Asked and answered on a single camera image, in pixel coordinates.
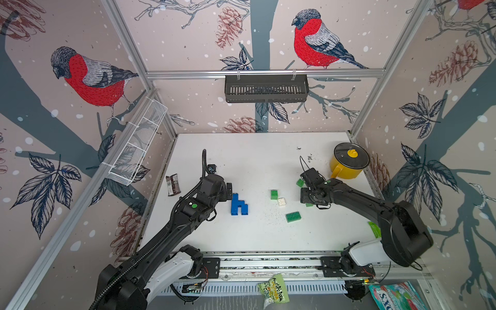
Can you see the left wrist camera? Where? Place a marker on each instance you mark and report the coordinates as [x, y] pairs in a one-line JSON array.
[[211, 169]]

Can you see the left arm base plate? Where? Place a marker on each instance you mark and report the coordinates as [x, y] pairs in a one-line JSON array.
[[209, 268]]

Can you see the brown snack wrapper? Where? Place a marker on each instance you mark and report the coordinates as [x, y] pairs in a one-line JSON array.
[[173, 187]]

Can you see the colourful tissue packet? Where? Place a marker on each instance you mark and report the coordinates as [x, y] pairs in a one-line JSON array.
[[397, 296]]

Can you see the green snack packet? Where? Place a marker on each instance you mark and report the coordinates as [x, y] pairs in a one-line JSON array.
[[274, 291]]

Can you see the green long lego brick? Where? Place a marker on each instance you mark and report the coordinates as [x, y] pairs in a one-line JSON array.
[[293, 217]]

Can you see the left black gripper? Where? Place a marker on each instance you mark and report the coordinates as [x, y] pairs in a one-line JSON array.
[[223, 188]]

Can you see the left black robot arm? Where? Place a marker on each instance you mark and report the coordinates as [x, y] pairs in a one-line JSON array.
[[123, 287]]

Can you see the blue long lego brick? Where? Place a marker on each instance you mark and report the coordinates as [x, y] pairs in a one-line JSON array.
[[238, 206]]

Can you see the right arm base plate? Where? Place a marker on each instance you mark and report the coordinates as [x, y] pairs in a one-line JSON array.
[[335, 266]]

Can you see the green candy wrapper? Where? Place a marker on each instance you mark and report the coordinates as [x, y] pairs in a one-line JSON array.
[[375, 229]]

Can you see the yellow pot with lid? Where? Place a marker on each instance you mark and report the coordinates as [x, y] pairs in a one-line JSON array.
[[348, 161]]

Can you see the white wire mesh shelf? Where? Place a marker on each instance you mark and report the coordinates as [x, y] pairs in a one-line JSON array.
[[128, 165]]

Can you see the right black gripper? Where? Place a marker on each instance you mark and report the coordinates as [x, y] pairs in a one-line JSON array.
[[303, 196]]

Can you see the white small lego brick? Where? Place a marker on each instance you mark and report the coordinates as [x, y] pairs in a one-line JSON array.
[[281, 202]]

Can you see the black hanging wire basket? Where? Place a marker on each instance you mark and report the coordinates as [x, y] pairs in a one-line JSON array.
[[266, 88]]

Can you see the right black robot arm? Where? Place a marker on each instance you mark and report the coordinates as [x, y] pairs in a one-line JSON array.
[[404, 236]]

